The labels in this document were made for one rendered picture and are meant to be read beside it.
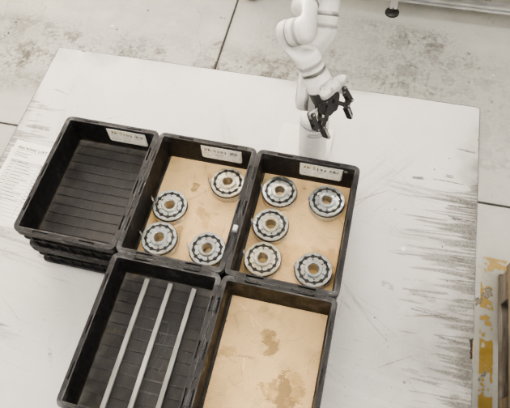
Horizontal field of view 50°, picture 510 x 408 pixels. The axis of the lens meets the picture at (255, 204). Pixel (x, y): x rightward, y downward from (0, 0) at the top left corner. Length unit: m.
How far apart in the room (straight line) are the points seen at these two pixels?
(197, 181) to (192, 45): 1.64
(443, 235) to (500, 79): 1.58
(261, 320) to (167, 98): 0.95
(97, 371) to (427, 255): 1.00
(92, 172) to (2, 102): 1.56
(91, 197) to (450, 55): 2.19
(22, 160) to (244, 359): 1.06
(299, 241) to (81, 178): 0.70
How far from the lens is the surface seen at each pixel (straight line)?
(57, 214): 1.73
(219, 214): 1.61
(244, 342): 1.46
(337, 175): 1.61
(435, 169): 1.90
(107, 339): 1.53
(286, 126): 1.93
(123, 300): 1.55
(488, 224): 2.69
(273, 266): 1.50
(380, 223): 1.76
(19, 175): 2.02
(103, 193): 1.72
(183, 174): 1.69
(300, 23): 1.42
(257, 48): 3.17
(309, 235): 1.57
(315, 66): 1.46
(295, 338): 1.47
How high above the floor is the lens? 2.24
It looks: 61 degrees down
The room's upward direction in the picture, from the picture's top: 4 degrees counter-clockwise
